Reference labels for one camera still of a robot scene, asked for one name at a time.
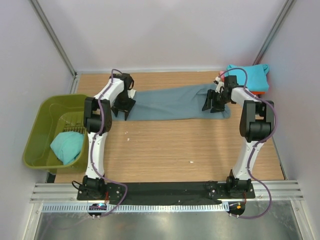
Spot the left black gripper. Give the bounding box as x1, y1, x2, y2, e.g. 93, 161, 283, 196
111, 90, 135, 120

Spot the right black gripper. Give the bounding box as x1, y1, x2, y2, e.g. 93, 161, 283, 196
202, 89, 231, 114

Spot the grey-blue t-shirt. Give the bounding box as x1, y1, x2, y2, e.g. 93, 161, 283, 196
127, 83, 231, 121

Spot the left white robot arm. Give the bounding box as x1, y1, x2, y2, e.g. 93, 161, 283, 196
82, 70, 136, 200

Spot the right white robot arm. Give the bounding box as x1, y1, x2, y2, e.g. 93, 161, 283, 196
202, 75, 275, 198

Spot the folded orange t-shirt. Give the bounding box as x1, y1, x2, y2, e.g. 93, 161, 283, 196
251, 91, 266, 96

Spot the folded cyan t-shirt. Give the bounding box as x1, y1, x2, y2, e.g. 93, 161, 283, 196
224, 64, 270, 93

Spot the crumpled teal t-shirt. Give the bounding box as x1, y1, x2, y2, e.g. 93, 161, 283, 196
50, 131, 85, 165

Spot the green plastic basket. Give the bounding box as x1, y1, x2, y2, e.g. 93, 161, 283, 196
23, 94, 88, 174

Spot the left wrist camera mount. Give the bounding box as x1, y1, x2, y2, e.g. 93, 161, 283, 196
127, 89, 136, 99

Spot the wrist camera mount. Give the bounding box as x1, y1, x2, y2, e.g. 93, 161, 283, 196
213, 76, 225, 93
127, 89, 136, 99

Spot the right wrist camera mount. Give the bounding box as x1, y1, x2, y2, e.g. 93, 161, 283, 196
213, 76, 225, 93

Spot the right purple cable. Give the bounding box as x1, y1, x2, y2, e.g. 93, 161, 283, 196
218, 67, 278, 220

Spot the purple cable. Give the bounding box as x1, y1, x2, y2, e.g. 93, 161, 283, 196
218, 67, 278, 220
89, 68, 129, 217

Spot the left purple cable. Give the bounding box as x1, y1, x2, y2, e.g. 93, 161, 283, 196
89, 68, 129, 217

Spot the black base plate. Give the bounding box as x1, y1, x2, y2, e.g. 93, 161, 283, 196
77, 179, 256, 206

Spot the aluminium rail frame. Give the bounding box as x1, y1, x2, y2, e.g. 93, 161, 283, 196
29, 180, 304, 204

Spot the white slotted cable duct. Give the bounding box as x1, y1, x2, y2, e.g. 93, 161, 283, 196
41, 202, 229, 214

